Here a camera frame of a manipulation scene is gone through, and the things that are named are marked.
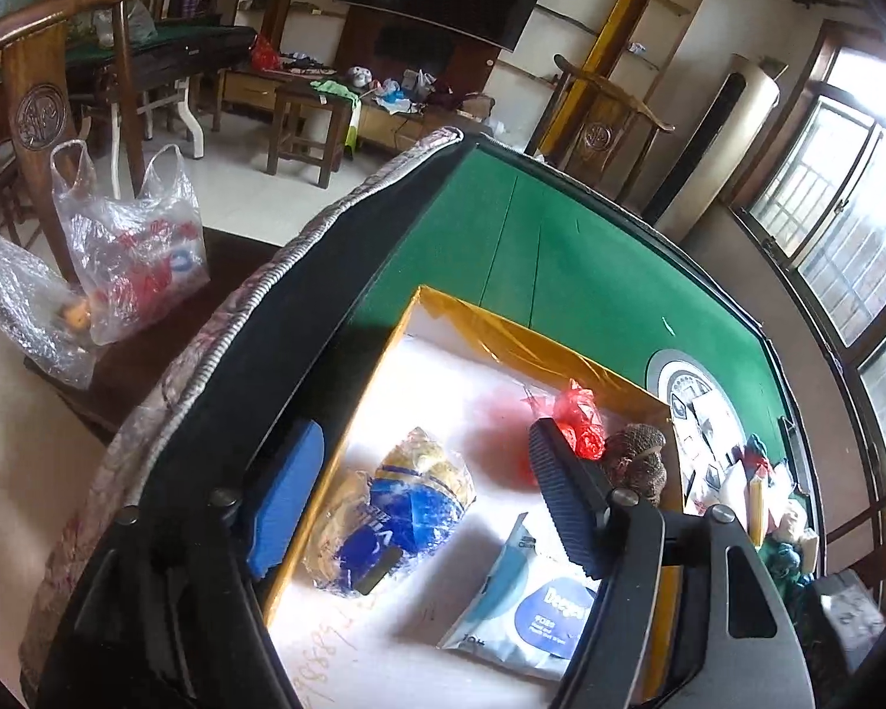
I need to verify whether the light blue cloth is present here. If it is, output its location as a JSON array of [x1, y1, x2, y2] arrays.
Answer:
[[758, 538, 813, 605]]

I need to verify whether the white blue Deeyeo wipes pack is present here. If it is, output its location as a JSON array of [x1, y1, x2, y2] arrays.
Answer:
[[438, 512, 601, 682]]

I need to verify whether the white standing air conditioner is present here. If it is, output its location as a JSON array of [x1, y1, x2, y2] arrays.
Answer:
[[641, 53, 780, 243]]

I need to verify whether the red blue small toy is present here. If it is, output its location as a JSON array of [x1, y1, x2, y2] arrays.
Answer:
[[741, 434, 771, 480]]

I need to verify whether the white tissue pack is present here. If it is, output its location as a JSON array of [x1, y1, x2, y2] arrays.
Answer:
[[771, 497, 819, 574]]

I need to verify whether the carved wooden chair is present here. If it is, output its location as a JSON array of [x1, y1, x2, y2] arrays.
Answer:
[[0, 0, 145, 282], [525, 54, 675, 205]]

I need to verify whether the red plastic bag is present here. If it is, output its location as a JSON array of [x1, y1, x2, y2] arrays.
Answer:
[[526, 379, 607, 461]]

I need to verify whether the round table centre panel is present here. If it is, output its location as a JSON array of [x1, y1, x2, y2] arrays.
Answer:
[[645, 349, 747, 526]]

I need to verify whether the wooden stool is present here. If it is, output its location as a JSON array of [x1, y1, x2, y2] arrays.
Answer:
[[265, 82, 351, 189]]

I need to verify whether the blue gold snack bag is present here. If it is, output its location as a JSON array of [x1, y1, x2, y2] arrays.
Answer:
[[304, 427, 477, 597]]

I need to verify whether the clear plastic bag printed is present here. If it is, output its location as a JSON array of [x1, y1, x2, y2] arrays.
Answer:
[[49, 139, 209, 346]]

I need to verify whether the yellow taped cardboard box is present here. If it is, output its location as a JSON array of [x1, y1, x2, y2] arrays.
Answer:
[[265, 285, 677, 707]]

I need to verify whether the window with metal grille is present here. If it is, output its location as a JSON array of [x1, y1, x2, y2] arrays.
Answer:
[[733, 21, 886, 488]]

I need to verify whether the brown knitted cloth bundle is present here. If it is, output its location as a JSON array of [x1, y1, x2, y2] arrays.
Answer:
[[600, 422, 667, 506]]

